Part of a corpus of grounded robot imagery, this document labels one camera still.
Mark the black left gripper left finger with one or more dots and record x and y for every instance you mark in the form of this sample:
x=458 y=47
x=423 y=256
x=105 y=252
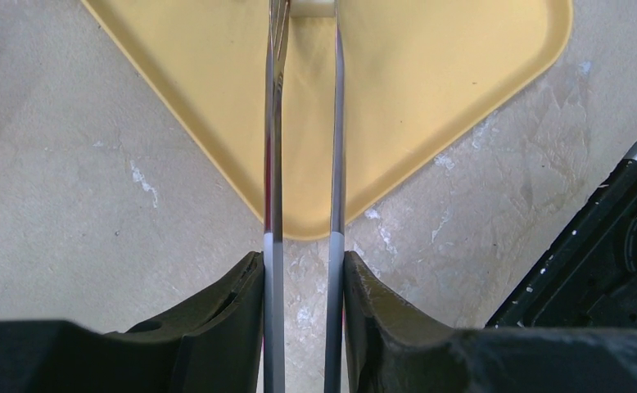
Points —
x=209 y=342

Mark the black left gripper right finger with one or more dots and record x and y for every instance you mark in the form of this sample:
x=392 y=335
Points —
x=392 y=346

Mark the metal slotted tongs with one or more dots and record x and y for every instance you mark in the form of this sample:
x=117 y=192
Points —
x=274 y=344

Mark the yellow plastic tray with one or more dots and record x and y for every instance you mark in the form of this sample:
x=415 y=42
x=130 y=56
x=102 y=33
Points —
x=419 y=74

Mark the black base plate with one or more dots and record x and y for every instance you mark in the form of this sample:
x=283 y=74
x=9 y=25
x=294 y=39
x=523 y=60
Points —
x=588 y=276

